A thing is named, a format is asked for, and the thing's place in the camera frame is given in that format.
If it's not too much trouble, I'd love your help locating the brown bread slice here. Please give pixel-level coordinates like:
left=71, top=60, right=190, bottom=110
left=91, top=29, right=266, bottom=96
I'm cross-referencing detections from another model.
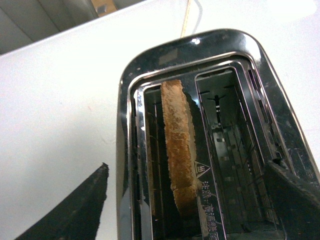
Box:
left=160, top=79, right=198, bottom=219

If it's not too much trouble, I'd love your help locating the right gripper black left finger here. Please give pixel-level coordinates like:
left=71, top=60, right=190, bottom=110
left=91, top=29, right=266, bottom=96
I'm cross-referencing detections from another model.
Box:
left=17, top=163, right=109, bottom=240

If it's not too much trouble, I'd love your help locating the cream toaster power cable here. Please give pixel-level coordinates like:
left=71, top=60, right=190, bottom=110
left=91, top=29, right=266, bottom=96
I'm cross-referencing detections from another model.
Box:
left=180, top=0, right=204, bottom=39

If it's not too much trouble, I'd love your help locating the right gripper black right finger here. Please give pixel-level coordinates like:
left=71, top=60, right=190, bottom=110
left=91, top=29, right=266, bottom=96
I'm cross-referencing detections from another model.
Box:
left=264, top=161, right=320, bottom=240

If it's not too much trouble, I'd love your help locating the cream chrome toaster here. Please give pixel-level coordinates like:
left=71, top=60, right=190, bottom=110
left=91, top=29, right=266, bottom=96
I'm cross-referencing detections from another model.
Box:
left=116, top=29, right=320, bottom=240

